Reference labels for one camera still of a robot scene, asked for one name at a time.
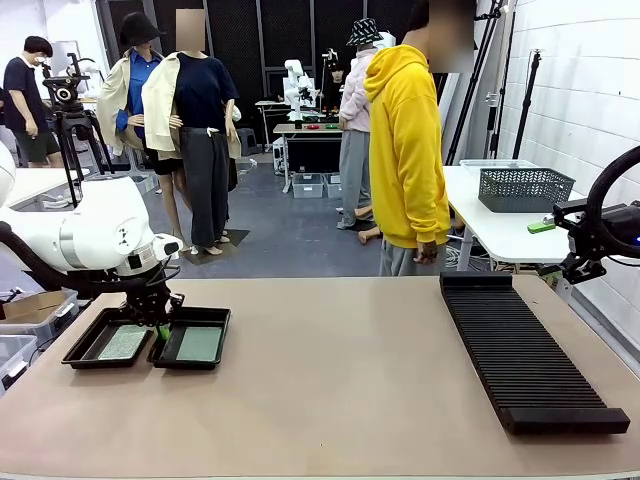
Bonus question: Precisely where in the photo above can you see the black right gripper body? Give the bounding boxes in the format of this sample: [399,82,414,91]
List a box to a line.
[574,202,640,259]

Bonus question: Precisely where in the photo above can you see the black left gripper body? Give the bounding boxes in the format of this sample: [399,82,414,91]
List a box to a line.
[123,277,174,321]

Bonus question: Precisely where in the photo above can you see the green mesh sheet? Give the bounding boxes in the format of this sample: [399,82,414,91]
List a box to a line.
[98,324,150,361]

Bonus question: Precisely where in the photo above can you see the green circuit board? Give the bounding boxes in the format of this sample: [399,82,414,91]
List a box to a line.
[176,326,225,363]

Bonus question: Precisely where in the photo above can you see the black ESD tray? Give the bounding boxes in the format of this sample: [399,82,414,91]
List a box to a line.
[61,305,156,370]
[146,306,233,371]

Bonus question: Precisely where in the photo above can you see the yellow-sleeved right forearm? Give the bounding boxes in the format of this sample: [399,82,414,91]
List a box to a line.
[407,184,451,247]

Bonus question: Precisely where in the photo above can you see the person's right hand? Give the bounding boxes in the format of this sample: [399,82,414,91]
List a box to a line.
[412,239,441,265]

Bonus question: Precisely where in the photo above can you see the clear plastic bin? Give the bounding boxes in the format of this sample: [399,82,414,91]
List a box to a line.
[458,158,540,172]

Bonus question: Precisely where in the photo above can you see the clear bin with cardboard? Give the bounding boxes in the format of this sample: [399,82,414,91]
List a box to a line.
[0,289,80,346]

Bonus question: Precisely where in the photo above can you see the black slotted board rack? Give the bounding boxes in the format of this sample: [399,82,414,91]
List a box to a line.
[438,271,631,435]

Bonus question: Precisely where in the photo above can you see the clear lidded bin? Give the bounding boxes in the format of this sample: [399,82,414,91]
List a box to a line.
[0,334,40,394]

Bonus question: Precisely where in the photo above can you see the black boom stand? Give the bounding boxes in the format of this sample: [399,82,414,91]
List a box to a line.
[444,0,517,166]

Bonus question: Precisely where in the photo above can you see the black light stand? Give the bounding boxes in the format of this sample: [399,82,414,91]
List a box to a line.
[509,48,544,161]

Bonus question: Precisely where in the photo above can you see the person in yellow hoodie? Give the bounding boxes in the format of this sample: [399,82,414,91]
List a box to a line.
[363,0,476,277]

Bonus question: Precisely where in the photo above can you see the grey step stool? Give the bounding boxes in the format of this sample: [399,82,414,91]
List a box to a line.
[236,127,259,155]

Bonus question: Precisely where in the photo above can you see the mannequin black hat beige coat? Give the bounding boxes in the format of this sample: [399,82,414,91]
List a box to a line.
[95,12,194,254]

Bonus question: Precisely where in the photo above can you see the mannequin navy top grey trousers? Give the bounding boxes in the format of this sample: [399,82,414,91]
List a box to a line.
[141,7,242,257]

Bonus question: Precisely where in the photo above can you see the wooden-top background table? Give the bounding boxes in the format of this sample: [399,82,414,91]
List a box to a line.
[272,122,346,194]

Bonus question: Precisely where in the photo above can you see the mannequin pink fleece patterned hat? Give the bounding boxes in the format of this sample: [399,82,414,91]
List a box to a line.
[337,18,384,231]

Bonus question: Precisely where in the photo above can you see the person in navy shirt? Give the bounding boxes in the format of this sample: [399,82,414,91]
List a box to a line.
[2,35,64,169]

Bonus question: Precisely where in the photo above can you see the person in black clothes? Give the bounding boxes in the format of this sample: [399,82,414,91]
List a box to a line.
[327,67,347,109]

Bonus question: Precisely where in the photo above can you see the white board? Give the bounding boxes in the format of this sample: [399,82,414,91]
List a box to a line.
[49,40,76,76]

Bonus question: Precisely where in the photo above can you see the black right arm hose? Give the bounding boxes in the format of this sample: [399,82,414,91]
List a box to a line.
[585,146,640,260]

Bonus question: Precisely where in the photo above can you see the grey wire basket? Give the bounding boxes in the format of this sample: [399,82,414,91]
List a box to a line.
[478,167,577,215]

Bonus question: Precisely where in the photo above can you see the dark mannequin base plate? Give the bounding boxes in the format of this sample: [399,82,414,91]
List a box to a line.
[185,228,251,265]

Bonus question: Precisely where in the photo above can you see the black camera tripod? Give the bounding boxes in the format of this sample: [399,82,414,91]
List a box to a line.
[42,52,117,209]

